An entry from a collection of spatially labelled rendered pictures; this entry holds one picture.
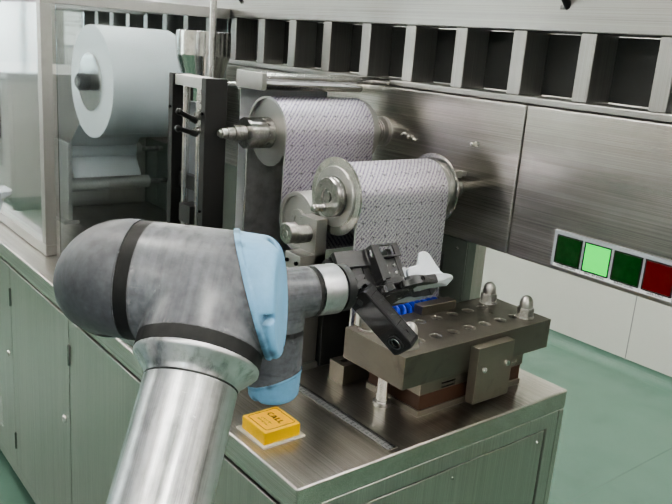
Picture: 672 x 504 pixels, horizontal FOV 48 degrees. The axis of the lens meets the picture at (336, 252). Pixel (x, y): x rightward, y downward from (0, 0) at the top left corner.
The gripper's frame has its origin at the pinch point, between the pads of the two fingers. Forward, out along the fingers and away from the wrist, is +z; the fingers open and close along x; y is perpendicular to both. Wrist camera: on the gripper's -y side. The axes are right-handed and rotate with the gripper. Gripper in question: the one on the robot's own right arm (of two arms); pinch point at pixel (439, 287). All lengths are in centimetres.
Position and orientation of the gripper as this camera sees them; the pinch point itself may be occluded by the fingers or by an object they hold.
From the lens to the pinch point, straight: 124.9
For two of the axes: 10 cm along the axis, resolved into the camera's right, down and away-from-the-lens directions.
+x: -5.0, 4.3, 7.5
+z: 8.1, -0.7, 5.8
